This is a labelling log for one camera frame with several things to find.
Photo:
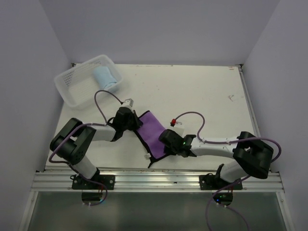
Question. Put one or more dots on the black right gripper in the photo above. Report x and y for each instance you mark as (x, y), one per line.
(167, 150)

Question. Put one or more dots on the aluminium mounting rail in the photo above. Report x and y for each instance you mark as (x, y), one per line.
(148, 180)

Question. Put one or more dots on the light blue towel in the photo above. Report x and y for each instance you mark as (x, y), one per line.
(105, 79)

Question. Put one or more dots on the white perforated plastic basket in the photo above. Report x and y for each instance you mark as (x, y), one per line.
(77, 85)

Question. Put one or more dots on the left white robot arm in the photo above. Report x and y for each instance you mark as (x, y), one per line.
(70, 145)

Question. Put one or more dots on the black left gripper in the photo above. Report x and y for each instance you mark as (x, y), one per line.
(137, 122)

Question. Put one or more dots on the red cable connector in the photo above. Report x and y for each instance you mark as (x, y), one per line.
(173, 121)

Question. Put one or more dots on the dark grey purple cloth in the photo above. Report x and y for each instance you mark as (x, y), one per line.
(148, 135)

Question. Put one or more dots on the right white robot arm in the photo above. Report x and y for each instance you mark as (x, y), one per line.
(250, 156)

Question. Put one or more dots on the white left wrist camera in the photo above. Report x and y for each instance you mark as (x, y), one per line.
(128, 103)

